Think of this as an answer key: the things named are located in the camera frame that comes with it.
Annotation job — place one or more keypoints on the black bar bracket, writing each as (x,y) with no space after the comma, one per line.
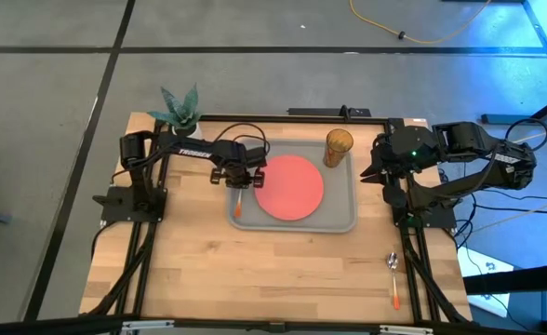
(320,112)

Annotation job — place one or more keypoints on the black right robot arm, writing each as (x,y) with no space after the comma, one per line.
(506,160)

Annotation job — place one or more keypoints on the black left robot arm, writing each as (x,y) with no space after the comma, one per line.
(194,152)

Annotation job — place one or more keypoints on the green snake plant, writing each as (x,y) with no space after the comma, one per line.
(180,109)

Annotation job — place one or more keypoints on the white plant pot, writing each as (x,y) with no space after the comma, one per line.
(198,131)

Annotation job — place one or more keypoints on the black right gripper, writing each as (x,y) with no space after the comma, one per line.
(385,158)

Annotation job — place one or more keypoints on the grey plastic tray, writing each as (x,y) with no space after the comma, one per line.
(338,205)

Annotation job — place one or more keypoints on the black front crossbar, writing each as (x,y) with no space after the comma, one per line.
(69,325)

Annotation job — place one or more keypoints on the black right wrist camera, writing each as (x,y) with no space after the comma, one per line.
(415,144)

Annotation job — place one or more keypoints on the silver metal bracket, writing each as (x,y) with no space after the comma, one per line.
(406,329)
(148,325)

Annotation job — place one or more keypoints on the amber faceted plastic cup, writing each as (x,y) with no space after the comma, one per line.
(336,153)

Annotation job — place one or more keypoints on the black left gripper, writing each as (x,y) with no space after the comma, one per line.
(238,163)

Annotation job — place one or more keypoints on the black side beam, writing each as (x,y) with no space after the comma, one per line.
(520,279)

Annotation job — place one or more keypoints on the round pink plate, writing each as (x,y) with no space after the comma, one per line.
(289,188)

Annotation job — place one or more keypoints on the black desk leg frame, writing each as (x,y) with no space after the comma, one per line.
(510,119)

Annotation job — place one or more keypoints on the white printed box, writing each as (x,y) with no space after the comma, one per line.
(483,265)

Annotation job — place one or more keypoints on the black aluminium table frame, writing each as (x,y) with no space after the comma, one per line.
(301,120)

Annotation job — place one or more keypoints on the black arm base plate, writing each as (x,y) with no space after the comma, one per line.
(441,218)
(115,209)

